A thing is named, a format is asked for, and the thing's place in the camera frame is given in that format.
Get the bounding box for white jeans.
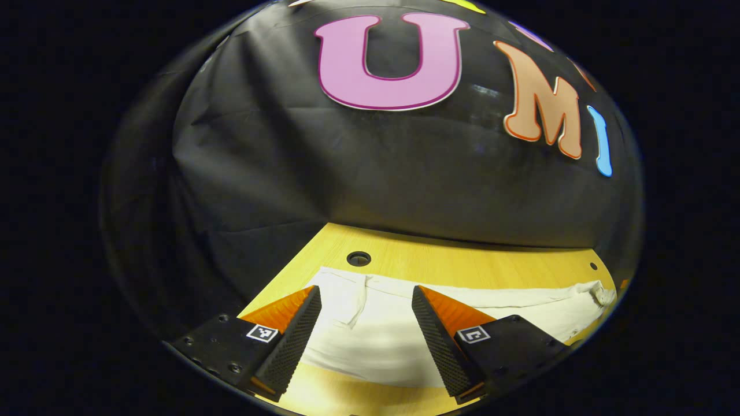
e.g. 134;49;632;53
298;266;618;389

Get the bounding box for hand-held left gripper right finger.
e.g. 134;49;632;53
411;284;570;405

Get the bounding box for black backdrop cloth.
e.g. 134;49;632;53
101;0;643;341

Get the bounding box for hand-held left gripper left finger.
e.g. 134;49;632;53
165;285;323;403

